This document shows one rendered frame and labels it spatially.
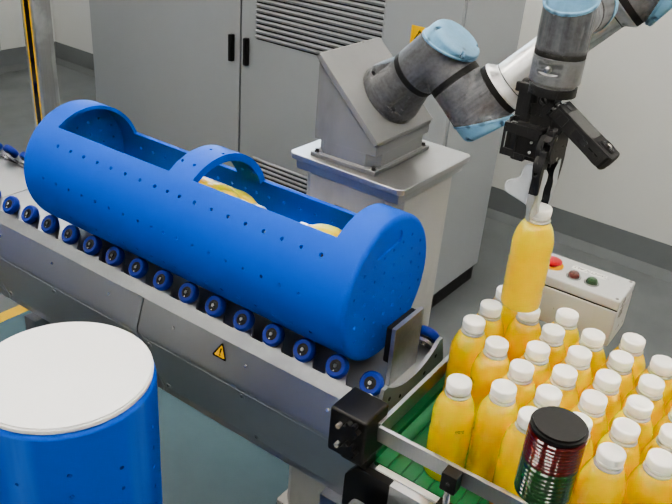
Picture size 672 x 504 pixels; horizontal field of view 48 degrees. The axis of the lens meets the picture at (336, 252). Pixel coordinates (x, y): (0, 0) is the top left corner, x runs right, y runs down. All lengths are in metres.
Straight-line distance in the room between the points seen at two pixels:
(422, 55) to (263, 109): 1.91
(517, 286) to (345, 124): 0.62
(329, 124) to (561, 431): 1.05
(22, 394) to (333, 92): 0.91
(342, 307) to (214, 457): 1.41
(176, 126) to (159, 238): 2.47
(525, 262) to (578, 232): 2.99
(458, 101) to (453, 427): 0.73
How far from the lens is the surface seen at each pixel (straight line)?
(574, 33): 1.15
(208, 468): 2.57
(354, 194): 1.74
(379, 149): 1.70
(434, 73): 1.66
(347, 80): 1.72
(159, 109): 4.04
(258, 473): 2.55
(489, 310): 1.39
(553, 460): 0.88
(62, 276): 1.88
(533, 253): 1.26
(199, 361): 1.60
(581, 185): 4.20
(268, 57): 3.43
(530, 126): 1.20
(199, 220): 1.45
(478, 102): 1.64
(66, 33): 6.84
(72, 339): 1.35
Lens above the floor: 1.80
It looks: 28 degrees down
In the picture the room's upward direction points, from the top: 5 degrees clockwise
